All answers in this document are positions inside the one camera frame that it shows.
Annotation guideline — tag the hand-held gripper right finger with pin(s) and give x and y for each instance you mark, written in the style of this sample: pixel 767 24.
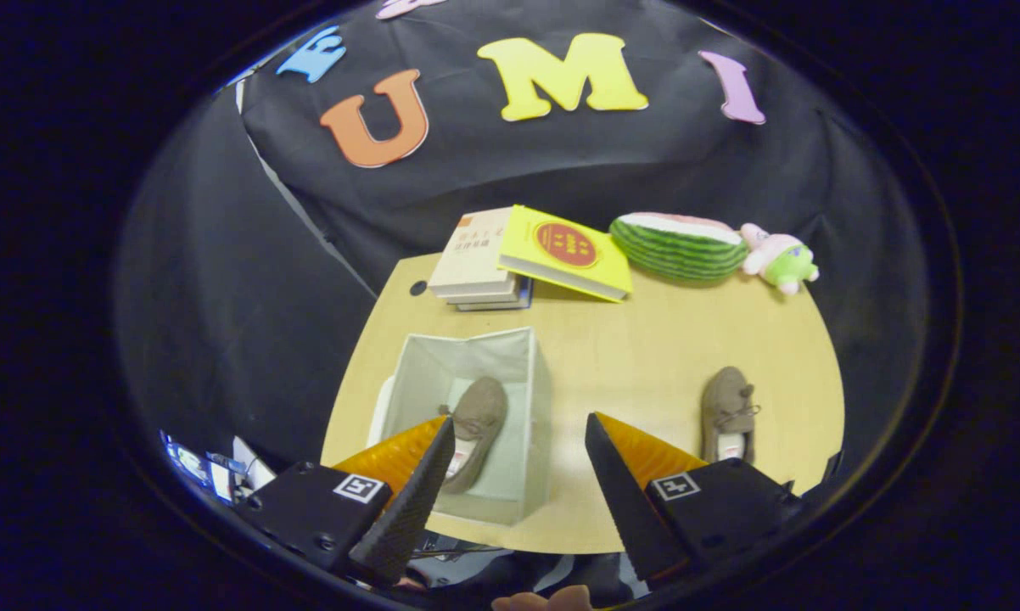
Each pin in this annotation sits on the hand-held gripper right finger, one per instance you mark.
pixel 624 509

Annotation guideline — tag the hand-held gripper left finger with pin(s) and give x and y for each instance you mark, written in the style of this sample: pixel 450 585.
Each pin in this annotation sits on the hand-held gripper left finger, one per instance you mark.
pixel 412 509

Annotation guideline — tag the brown shoe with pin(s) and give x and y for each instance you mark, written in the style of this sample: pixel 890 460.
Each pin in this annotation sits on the brown shoe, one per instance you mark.
pixel 726 399
pixel 480 412

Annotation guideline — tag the white fabric storage box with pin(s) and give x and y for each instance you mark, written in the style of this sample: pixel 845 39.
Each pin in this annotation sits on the white fabric storage box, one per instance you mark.
pixel 518 407

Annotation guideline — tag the black table clamp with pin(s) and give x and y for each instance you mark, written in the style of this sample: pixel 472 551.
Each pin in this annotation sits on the black table clamp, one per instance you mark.
pixel 832 467

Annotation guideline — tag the pale stacked book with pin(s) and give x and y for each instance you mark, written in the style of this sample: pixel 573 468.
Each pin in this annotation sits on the pale stacked book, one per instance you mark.
pixel 484 298

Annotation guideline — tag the blue printed packet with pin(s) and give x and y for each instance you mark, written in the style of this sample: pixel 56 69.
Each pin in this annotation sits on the blue printed packet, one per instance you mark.
pixel 187 462

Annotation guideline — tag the blue book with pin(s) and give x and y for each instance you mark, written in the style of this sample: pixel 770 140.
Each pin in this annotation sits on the blue book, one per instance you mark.
pixel 525 293

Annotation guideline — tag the watermelon slice plush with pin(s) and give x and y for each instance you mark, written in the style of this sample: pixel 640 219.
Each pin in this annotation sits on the watermelon slice plush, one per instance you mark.
pixel 680 250

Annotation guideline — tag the yellow book with red label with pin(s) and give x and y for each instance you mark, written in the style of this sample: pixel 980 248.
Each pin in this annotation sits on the yellow book with red label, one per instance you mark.
pixel 565 250

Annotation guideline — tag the beige paperback book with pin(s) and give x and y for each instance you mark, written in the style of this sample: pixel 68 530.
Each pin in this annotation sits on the beige paperback book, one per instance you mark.
pixel 472 250

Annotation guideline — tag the pink and green plush toy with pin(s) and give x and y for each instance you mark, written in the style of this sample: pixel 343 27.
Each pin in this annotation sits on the pink and green plush toy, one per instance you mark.
pixel 781 259

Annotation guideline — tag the black backdrop cloth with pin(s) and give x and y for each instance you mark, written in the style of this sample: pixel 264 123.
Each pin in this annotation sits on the black backdrop cloth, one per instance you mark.
pixel 493 178

